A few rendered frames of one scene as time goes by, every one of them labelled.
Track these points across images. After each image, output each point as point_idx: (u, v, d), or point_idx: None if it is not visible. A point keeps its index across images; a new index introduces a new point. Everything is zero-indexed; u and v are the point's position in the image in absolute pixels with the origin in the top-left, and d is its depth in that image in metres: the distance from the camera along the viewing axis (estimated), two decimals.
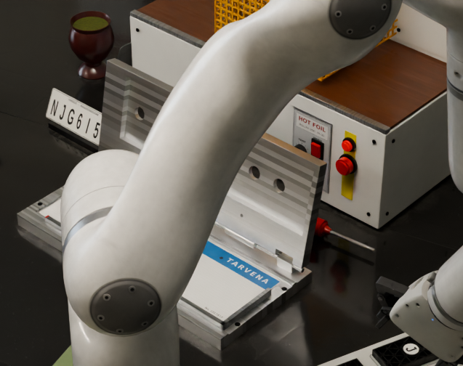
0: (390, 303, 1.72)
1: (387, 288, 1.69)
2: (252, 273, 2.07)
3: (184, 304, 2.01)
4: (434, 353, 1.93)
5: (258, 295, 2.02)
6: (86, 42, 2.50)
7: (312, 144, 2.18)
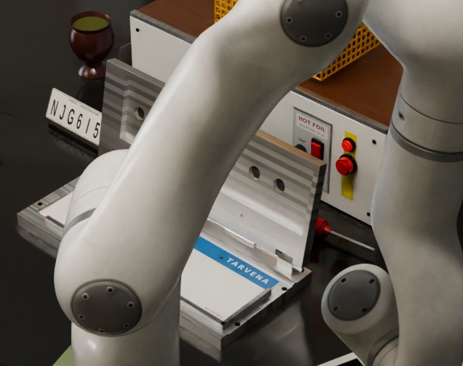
0: None
1: None
2: (252, 273, 2.07)
3: (184, 304, 2.01)
4: None
5: (258, 295, 2.02)
6: (86, 42, 2.50)
7: (312, 144, 2.18)
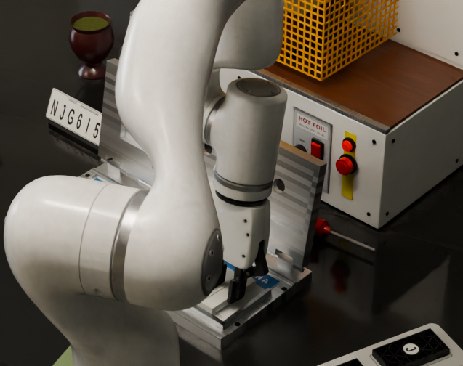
0: None
1: None
2: None
3: None
4: (434, 353, 1.93)
5: (258, 295, 2.02)
6: (86, 42, 2.50)
7: (312, 144, 2.18)
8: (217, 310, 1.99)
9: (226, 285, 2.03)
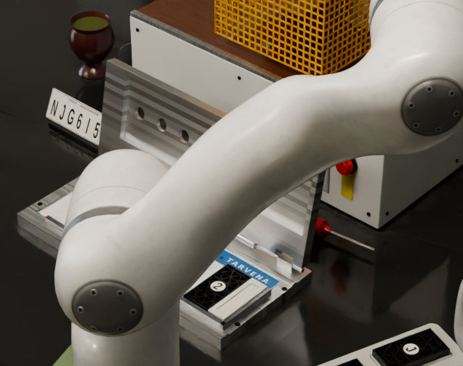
0: None
1: None
2: (252, 273, 2.07)
3: (184, 304, 2.01)
4: (434, 353, 1.93)
5: (258, 295, 2.02)
6: (86, 42, 2.50)
7: None
8: None
9: (237, 293, 2.02)
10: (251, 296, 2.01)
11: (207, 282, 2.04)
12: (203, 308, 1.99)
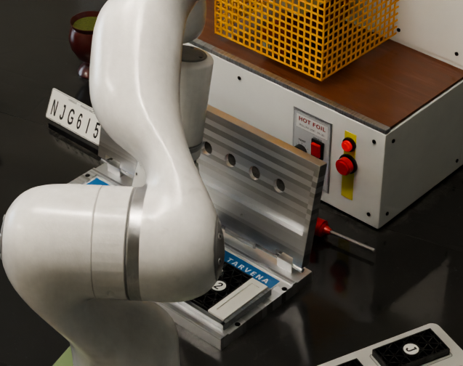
0: None
1: None
2: (252, 273, 2.07)
3: (184, 304, 2.01)
4: (434, 353, 1.93)
5: (258, 295, 2.02)
6: (86, 42, 2.50)
7: (312, 144, 2.18)
8: None
9: (237, 293, 2.02)
10: (251, 296, 2.01)
11: None
12: (204, 308, 1.99)
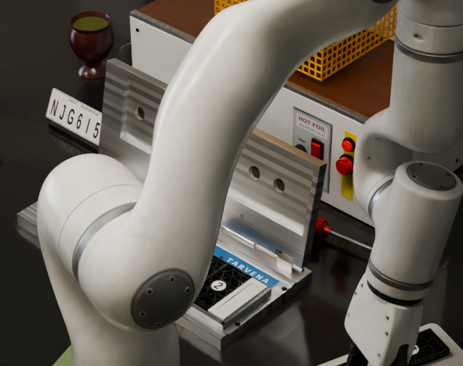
0: None
1: None
2: (252, 273, 2.07)
3: None
4: (434, 353, 1.93)
5: (258, 295, 2.02)
6: (86, 42, 2.50)
7: (312, 144, 2.18)
8: None
9: (237, 293, 2.02)
10: (251, 296, 2.01)
11: (208, 281, 2.04)
12: (204, 308, 2.00)
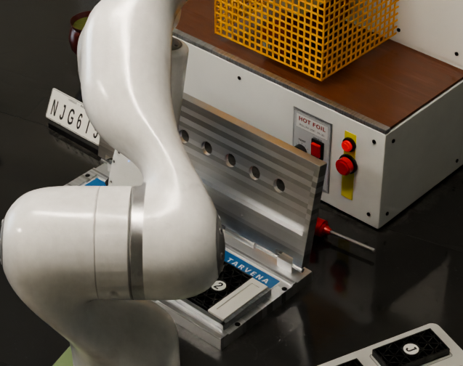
0: None
1: None
2: (252, 273, 2.07)
3: (184, 304, 2.01)
4: (434, 353, 1.93)
5: (258, 295, 2.02)
6: None
7: (312, 144, 2.18)
8: None
9: (237, 293, 2.02)
10: (251, 296, 2.01)
11: None
12: (204, 308, 2.00)
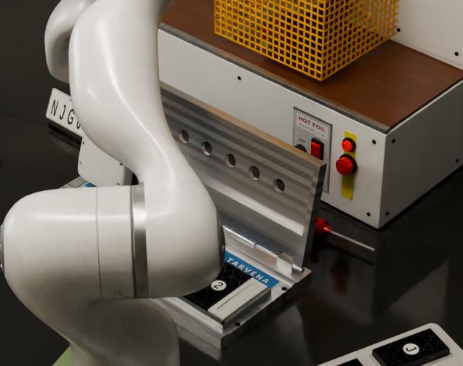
0: None
1: None
2: (252, 273, 2.07)
3: (184, 304, 2.01)
4: (434, 353, 1.93)
5: (258, 295, 2.02)
6: None
7: (312, 144, 2.18)
8: None
9: (237, 293, 2.02)
10: (251, 296, 2.01)
11: None
12: (204, 308, 2.00)
